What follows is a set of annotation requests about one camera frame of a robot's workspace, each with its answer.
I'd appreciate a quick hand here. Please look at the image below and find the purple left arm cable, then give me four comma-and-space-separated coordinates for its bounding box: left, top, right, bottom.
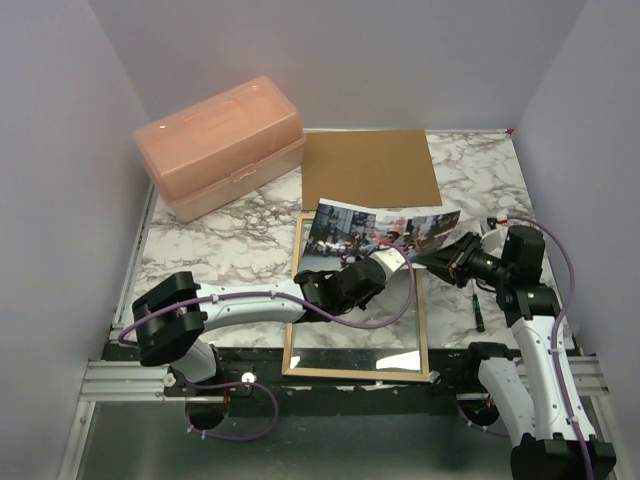
117, 254, 416, 442

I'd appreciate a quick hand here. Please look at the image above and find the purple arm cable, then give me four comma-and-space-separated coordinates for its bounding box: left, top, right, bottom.
117, 254, 416, 442
462, 214, 599, 480

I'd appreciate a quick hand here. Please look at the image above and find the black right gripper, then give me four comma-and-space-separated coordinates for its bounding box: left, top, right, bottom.
417, 231, 513, 288

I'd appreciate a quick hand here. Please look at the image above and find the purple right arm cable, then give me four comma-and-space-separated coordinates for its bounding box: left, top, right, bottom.
462, 214, 599, 480

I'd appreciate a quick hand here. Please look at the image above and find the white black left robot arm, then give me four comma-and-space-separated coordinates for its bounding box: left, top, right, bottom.
118, 247, 416, 395

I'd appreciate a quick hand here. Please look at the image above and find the green black screwdriver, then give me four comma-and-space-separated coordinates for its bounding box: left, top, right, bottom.
472, 293, 485, 333

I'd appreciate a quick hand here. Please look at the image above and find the aluminium front rail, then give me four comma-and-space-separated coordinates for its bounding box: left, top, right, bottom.
79, 357, 609, 402

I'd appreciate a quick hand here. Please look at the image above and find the pink plastic storage box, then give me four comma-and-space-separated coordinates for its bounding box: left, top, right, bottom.
134, 76, 306, 223

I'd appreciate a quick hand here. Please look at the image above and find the photo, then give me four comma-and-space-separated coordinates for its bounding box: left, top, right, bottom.
298, 199, 461, 270

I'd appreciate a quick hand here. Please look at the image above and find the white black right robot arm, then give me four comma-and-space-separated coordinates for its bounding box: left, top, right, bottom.
416, 225, 617, 479

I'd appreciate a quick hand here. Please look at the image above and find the brown backing board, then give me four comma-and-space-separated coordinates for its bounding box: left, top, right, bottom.
301, 130, 442, 210

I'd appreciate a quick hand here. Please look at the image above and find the blue wooden picture frame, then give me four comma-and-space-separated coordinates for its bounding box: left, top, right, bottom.
281, 213, 430, 383

